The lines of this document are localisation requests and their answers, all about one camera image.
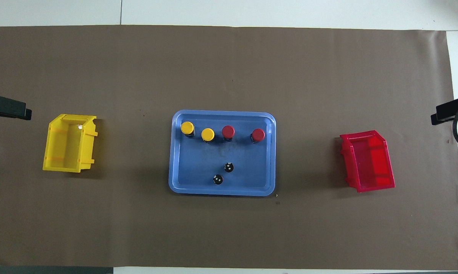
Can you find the brown paper table mat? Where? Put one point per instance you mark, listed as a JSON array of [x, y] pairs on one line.
[[137, 228]]

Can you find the yellow push button switch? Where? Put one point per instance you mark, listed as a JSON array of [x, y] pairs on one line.
[[187, 127], [207, 134]]

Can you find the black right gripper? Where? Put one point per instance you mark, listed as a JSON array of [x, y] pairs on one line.
[[451, 112]]

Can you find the blue plastic tray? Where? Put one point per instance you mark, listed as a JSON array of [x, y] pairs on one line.
[[198, 163]]

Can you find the red plastic storage bin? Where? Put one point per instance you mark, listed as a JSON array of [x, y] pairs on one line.
[[373, 160]]

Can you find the red push button switch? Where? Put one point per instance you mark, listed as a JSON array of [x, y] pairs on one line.
[[258, 134], [228, 131]]

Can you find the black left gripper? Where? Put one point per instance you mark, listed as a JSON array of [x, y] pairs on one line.
[[6, 107]]

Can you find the black cylindrical capacitor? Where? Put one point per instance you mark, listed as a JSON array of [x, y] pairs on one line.
[[228, 167], [217, 179]]

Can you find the yellow plastic storage bin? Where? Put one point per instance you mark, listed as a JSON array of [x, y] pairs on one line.
[[63, 144]]

